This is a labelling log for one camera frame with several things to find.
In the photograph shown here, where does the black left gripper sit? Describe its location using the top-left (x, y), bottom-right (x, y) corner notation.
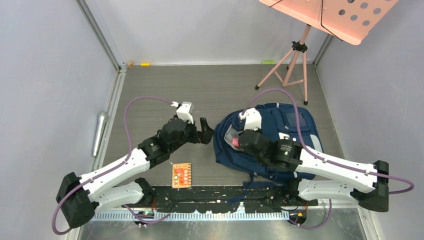
top-left (169, 116), bottom-right (215, 154)

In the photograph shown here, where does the pink highlighter marker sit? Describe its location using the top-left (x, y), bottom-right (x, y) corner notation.
top-left (231, 138), bottom-right (240, 148)

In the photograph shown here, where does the navy blue backpack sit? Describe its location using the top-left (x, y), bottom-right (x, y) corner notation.
top-left (213, 103), bottom-right (323, 204)

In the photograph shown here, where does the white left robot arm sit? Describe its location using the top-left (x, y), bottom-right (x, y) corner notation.
top-left (55, 117), bottom-right (215, 229)

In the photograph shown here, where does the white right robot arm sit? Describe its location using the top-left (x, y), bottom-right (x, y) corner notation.
top-left (231, 130), bottom-right (389, 213)

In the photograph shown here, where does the orange spiral notepad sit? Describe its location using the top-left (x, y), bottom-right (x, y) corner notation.
top-left (171, 163), bottom-right (192, 189)

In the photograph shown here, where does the green marker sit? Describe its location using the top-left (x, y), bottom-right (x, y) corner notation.
top-left (261, 60), bottom-right (276, 65)

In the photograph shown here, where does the yellow marker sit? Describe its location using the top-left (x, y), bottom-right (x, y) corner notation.
top-left (140, 62), bottom-right (151, 67)

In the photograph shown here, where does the small wooden block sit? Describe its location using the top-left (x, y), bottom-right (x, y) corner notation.
top-left (126, 61), bottom-right (135, 69)

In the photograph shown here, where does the silver metal cylinder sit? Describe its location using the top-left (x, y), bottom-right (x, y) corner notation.
top-left (91, 111), bottom-right (109, 157)

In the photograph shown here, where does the pink music stand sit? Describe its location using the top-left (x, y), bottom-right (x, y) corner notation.
top-left (255, 0), bottom-right (398, 105)

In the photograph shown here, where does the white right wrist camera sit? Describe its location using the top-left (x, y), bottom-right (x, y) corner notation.
top-left (238, 107), bottom-right (262, 131)

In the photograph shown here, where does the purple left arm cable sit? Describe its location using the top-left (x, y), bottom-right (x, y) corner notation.
top-left (51, 96), bottom-right (180, 236)

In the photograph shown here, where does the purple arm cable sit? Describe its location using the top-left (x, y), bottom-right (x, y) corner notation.
top-left (241, 88), bottom-right (415, 230)
top-left (51, 96), bottom-right (180, 236)

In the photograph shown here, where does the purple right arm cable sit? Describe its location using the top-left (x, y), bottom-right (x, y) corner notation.
top-left (241, 88), bottom-right (415, 230)

